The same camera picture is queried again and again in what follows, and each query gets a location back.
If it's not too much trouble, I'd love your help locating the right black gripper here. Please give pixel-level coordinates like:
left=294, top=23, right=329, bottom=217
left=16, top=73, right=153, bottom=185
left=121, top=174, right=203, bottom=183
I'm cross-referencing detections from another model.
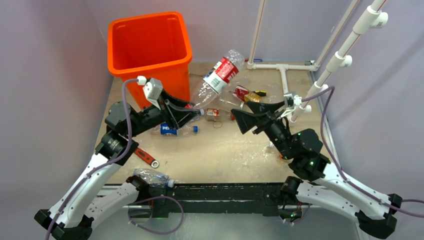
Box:
left=232, top=100, right=295, bottom=160

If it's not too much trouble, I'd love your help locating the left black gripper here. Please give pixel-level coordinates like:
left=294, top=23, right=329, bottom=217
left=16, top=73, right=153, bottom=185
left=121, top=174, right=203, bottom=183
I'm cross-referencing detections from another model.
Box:
left=126, top=88, right=200, bottom=138

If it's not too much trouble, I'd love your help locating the red cap small bottle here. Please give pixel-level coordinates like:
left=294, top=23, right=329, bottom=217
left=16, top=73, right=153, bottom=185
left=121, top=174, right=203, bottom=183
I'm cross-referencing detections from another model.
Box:
left=204, top=108, right=235, bottom=122

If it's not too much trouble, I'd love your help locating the red white label bottle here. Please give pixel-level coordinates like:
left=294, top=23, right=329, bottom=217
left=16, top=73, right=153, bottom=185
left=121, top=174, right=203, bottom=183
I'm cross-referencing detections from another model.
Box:
left=190, top=49, right=245, bottom=109

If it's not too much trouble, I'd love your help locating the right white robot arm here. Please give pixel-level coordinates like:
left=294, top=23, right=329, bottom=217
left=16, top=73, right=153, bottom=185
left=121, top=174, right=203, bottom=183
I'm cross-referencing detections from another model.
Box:
left=231, top=102, right=402, bottom=240

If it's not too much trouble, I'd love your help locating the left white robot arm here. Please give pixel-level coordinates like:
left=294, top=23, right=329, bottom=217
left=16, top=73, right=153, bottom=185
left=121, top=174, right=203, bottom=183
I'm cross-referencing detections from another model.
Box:
left=34, top=90, right=204, bottom=240

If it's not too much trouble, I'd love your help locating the orange plastic bin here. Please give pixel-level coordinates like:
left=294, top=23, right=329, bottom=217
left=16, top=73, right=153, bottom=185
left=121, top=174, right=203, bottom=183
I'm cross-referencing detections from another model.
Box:
left=107, top=11, right=193, bottom=101

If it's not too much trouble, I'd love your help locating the Pepsi label clear bottle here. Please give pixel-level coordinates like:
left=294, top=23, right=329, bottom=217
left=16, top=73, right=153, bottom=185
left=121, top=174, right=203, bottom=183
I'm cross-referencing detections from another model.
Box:
left=151, top=122, right=200, bottom=137

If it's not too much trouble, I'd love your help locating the red gold snack wrapper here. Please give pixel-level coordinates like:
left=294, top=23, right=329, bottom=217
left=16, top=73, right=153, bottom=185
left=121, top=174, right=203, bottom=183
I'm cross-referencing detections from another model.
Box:
left=232, top=85, right=262, bottom=103

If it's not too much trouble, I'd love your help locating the rubber band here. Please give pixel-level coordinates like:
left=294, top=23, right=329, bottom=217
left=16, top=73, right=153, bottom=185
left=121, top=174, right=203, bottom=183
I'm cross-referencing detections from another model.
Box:
left=212, top=121, right=223, bottom=129

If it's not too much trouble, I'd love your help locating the yellow black screwdriver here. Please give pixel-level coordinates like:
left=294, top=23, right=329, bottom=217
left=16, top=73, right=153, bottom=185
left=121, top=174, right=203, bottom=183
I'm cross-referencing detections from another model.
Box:
left=253, top=90, right=267, bottom=97

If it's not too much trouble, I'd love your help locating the crushed bottle at table edge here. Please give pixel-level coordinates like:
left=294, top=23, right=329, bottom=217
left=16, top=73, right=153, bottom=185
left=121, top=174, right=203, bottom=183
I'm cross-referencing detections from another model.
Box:
left=133, top=168, right=175, bottom=189

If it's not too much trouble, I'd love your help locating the white PVC diagonal pole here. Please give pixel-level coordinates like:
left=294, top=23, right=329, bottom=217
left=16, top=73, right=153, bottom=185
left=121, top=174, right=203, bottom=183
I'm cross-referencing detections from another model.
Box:
left=290, top=0, right=388, bottom=123

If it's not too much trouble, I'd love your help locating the red handle adjustable wrench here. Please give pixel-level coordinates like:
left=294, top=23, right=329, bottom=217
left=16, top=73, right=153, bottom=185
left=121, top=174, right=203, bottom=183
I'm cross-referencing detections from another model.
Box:
left=134, top=148, right=160, bottom=169

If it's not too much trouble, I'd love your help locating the white PVC pipe frame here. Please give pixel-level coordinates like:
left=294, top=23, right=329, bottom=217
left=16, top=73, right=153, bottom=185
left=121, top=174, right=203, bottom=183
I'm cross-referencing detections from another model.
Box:
left=247, top=0, right=360, bottom=91

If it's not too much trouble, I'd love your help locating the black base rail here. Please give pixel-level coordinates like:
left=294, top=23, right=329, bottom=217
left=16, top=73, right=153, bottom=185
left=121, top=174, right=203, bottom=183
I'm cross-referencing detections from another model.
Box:
left=126, top=176, right=303, bottom=218

